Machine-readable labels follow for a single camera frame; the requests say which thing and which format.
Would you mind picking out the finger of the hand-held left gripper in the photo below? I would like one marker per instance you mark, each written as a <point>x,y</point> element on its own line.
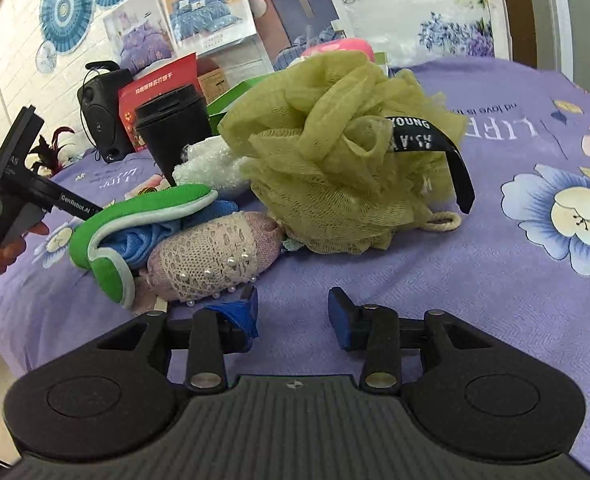
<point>96,211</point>

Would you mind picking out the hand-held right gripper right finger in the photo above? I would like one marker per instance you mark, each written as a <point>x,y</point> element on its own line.
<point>340,320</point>

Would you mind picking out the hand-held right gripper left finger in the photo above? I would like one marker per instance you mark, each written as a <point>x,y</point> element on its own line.
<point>242,317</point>

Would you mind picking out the green white-edged cloth pad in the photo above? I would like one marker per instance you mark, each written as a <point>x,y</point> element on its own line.
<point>140,210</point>

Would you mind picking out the white fluffy towel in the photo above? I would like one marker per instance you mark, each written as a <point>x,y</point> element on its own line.
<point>205,167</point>

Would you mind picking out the green box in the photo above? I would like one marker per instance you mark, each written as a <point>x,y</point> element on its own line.
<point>225,105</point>

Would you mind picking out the person's left hand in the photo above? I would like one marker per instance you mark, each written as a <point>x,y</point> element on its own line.
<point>0,257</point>

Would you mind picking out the dark red feather decoration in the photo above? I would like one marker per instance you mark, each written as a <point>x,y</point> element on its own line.
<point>50,152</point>

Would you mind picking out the blue cloth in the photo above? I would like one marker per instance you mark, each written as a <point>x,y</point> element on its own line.
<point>135,245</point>

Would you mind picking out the pink lace pearl pouch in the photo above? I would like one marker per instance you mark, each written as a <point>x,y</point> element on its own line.
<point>210,255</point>

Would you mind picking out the black speaker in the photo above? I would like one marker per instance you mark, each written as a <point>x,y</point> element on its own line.
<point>100,115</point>

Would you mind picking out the black cup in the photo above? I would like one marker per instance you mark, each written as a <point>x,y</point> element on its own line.
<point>175,135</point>

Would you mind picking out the small blue paper fan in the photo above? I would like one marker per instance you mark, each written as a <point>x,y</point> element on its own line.
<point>46,56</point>

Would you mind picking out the purple floral bed sheet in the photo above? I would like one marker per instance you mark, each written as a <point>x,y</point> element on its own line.
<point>475,270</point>

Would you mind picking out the red biscuit box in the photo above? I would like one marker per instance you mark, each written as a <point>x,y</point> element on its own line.
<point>165,77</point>

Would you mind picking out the olive green mesh bath pouf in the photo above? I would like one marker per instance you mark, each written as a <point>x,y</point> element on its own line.
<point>325,160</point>

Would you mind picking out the large blue paper fan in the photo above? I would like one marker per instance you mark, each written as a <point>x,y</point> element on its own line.
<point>65,12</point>

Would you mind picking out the brown cardboard box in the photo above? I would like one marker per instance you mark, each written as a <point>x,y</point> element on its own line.
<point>215,85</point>

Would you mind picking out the glass jar pink mushroom lid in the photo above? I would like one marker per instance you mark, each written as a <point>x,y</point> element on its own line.
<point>345,45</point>

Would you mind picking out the floral bedding package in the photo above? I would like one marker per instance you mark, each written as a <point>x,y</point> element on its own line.
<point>400,10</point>

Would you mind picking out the brown wooden door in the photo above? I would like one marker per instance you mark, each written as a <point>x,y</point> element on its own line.
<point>519,15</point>

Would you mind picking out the purple bedding wall poster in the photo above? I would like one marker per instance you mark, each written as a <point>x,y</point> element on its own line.
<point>140,40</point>

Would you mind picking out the blue bedding wall poster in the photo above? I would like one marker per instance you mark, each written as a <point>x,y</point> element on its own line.
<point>200,10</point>

